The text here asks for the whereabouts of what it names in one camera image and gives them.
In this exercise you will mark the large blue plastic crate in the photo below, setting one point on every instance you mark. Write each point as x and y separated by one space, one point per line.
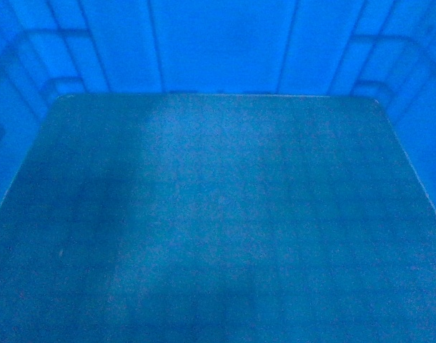
217 171

